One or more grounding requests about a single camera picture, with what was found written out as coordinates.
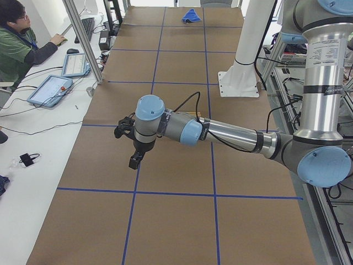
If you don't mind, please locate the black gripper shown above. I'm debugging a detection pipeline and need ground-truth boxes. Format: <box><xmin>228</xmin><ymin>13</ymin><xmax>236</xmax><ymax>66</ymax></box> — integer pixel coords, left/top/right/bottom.
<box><xmin>129</xmin><ymin>140</ymin><xmax>153</xmax><ymax>169</ymax></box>

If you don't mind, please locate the blue microfiber towel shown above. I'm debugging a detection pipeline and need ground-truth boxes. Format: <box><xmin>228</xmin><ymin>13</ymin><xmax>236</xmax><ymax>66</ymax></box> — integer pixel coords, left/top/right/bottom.
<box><xmin>181</xmin><ymin>8</ymin><xmax>202</xmax><ymax>24</ymax></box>

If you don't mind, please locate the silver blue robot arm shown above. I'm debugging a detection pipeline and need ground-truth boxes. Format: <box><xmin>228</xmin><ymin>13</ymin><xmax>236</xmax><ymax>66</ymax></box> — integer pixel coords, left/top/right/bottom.
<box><xmin>123</xmin><ymin>1</ymin><xmax>352</xmax><ymax>188</ymax></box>

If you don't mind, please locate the white towel rack with wooden bars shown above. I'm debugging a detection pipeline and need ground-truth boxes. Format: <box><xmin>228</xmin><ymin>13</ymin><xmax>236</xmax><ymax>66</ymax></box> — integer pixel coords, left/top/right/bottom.
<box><xmin>187</xmin><ymin>112</ymin><xmax>201</xmax><ymax>117</ymax></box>

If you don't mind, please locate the blue teach pendant near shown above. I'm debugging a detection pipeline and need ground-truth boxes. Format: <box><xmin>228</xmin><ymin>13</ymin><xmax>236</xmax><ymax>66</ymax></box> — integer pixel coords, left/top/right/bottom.
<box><xmin>26</xmin><ymin>75</ymin><xmax>73</xmax><ymax>108</ymax></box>

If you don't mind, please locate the blue teach pendant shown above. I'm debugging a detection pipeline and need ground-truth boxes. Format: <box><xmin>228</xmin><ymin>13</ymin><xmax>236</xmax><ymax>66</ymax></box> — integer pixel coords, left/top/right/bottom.
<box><xmin>26</xmin><ymin>75</ymin><xmax>73</xmax><ymax>108</ymax></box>
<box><xmin>61</xmin><ymin>53</ymin><xmax>90</xmax><ymax>77</ymax></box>

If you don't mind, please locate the blue teach pendant far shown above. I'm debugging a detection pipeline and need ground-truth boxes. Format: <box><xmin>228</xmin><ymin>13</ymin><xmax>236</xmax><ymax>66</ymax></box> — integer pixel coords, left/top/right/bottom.
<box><xmin>61</xmin><ymin>53</ymin><xmax>90</xmax><ymax>77</ymax></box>

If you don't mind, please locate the black power brick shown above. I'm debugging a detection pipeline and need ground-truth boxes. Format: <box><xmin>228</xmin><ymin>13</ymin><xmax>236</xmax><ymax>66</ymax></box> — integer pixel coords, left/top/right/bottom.
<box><xmin>98</xmin><ymin>30</ymin><xmax>111</xmax><ymax>51</ymax></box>

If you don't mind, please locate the black computer mouse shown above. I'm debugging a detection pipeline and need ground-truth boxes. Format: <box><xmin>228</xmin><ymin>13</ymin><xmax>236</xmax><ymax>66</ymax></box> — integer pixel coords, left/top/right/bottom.
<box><xmin>66</xmin><ymin>49</ymin><xmax>79</xmax><ymax>55</ymax></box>

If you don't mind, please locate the black keyboard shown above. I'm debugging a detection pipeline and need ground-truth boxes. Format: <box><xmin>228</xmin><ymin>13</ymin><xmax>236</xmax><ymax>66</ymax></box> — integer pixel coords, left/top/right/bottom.
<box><xmin>81</xmin><ymin>17</ymin><xmax>95</xmax><ymax>41</ymax></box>

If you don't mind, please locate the person in green shirt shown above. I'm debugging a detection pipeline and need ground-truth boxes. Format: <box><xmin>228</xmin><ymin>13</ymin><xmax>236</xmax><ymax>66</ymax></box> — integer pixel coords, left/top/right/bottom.
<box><xmin>1</xmin><ymin>1</ymin><xmax>66</xmax><ymax>91</ymax></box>

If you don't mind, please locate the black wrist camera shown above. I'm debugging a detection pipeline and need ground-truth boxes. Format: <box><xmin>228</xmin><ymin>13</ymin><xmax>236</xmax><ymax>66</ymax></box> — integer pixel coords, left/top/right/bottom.
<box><xmin>114</xmin><ymin>116</ymin><xmax>135</xmax><ymax>140</ymax></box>

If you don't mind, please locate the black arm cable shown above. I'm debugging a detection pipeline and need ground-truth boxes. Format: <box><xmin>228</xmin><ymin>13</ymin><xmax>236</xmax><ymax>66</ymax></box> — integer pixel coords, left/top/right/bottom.
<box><xmin>173</xmin><ymin>91</ymin><xmax>257</xmax><ymax>152</ymax></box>

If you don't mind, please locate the small black adapter with cable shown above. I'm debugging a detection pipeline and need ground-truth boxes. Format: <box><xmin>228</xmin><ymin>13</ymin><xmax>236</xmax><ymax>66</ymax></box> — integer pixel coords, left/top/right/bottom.
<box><xmin>19</xmin><ymin>153</ymin><xmax>40</xmax><ymax>167</ymax></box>

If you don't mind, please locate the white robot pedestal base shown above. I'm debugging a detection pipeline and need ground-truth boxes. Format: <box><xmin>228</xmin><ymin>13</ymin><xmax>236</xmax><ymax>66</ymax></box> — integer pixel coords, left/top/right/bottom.
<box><xmin>218</xmin><ymin>0</ymin><xmax>277</xmax><ymax>98</ymax></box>

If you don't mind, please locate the aluminium frame post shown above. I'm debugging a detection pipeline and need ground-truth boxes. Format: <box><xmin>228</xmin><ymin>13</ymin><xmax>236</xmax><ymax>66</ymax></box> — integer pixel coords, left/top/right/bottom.
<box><xmin>63</xmin><ymin>0</ymin><xmax>103</xmax><ymax>84</ymax></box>

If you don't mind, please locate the aluminium side frame rail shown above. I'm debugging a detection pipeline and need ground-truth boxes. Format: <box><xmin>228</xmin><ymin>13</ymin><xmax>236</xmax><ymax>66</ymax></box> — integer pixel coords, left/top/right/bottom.
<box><xmin>264</xmin><ymin>33</ymin><xmax>352</xmax><ymax>264</ymax></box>

